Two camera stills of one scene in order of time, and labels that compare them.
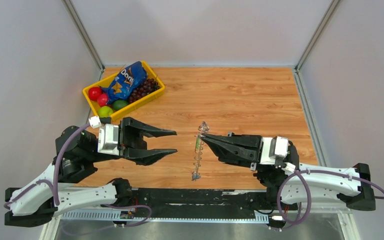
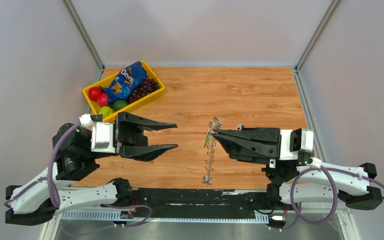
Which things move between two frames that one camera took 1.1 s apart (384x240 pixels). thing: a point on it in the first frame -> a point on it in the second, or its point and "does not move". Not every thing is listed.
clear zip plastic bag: x=203 y=128 -> x=210 y=142
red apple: x=93 y=92 does not move
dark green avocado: x=119 y=104 does not move
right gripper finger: x=242 y=140 -> x=270 y=134
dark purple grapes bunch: x=149 y=86 does not move
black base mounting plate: x=202 y=201 does not move
